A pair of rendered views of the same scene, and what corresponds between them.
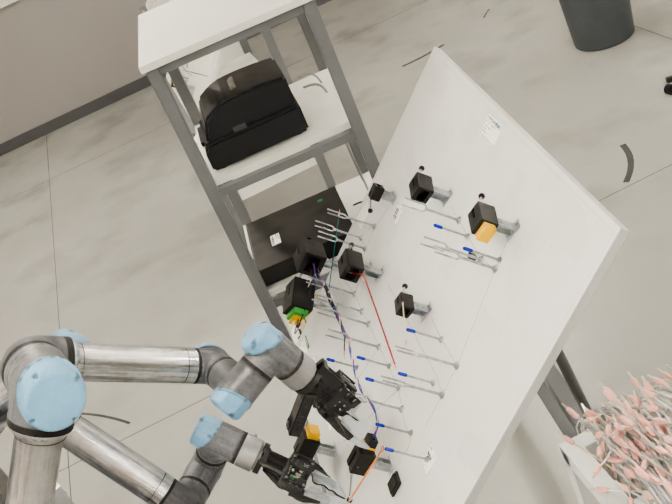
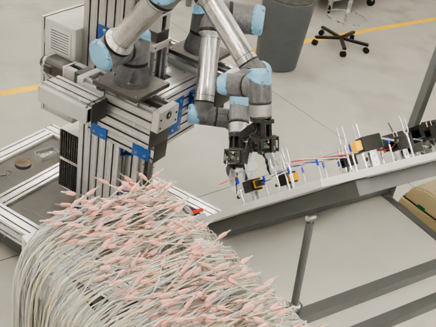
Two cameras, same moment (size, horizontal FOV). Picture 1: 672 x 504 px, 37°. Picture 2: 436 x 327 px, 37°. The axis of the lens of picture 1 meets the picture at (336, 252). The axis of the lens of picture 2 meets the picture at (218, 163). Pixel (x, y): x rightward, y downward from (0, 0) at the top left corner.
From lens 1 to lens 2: 1.36 m
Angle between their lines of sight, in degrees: 45
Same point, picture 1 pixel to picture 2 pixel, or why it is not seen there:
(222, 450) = (230, 113)
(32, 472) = (138, 8)
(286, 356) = (255, 93)
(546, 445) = (337, 317)
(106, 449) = (205, 58)
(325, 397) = (257, 135)
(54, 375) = not seen: outside the picture
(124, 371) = (217, 25)
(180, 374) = (234, 55)
